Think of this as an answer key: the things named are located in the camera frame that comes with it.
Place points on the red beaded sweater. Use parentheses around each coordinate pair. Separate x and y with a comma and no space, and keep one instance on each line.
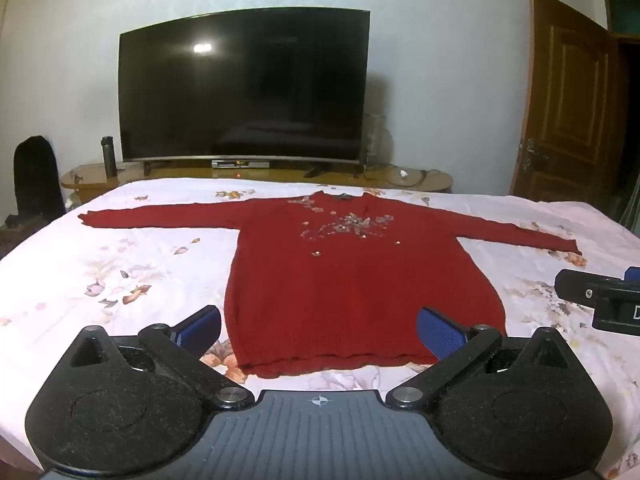
(350,285)

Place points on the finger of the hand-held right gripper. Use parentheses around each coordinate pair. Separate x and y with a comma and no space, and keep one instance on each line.
(580,285)
(632,275)

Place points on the black thermos bottle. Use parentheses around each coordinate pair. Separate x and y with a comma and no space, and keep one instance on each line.
(109,157)

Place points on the brown wooden door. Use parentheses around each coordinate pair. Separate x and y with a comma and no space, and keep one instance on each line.
(565,110)

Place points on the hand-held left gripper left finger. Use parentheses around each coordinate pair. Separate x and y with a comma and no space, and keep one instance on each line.
(202,327)

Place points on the black chair back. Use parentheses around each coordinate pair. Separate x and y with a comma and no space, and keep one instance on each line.
(35,180)

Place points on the silver set-top box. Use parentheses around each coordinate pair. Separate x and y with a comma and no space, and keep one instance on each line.
(240,163)

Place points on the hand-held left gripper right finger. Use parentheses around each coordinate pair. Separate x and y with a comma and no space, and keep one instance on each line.
(440,335)

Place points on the wooden television stand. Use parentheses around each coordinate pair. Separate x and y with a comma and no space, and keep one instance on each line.
(90,180)

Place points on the green transom window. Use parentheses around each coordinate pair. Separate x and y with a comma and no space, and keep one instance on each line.
(625,10)

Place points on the floral bed sheet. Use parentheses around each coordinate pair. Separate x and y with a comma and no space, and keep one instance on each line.
(75,270)

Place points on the black curved television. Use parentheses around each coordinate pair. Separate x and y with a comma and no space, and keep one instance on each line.
(240,85)

